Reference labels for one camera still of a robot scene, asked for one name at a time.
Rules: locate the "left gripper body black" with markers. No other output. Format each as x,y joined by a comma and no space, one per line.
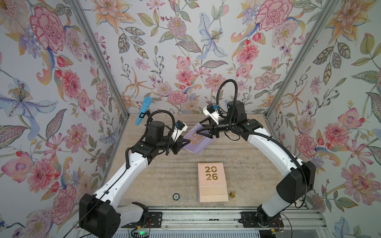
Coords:
166,143

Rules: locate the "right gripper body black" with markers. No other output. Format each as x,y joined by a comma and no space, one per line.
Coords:
224,126

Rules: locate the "purple calendar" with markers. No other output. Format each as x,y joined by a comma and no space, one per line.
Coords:
197,142

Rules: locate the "pink calendar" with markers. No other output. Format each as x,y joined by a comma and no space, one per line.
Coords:
212,185

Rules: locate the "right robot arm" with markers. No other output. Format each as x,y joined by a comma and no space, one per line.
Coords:
298,176

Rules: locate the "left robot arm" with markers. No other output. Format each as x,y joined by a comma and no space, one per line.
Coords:
100,213

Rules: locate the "black microphone stand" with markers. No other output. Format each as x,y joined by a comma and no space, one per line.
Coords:
149,117

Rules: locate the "blue microphone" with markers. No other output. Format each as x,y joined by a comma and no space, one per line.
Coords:
143,111

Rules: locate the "small brass knob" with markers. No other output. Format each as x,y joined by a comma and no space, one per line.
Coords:
232,194

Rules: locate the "right corner aluminium profile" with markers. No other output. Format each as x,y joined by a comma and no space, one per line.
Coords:
318,26

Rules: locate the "corner aluminium profile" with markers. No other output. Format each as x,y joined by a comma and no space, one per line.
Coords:
89,34
318,26

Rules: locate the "left corner aluminium profile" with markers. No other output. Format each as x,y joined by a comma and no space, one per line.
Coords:
89,34

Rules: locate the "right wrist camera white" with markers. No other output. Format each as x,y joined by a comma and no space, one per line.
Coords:
211,111

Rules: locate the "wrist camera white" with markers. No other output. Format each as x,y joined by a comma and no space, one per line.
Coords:
180,127
211,111

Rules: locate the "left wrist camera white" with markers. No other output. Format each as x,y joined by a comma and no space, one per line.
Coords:
180,127

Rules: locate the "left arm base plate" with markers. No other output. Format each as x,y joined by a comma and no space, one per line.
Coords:
152,220

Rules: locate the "aluminium rail frame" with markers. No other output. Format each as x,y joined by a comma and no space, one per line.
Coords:
224,222

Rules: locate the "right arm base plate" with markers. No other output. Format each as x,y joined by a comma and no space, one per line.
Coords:
255,220

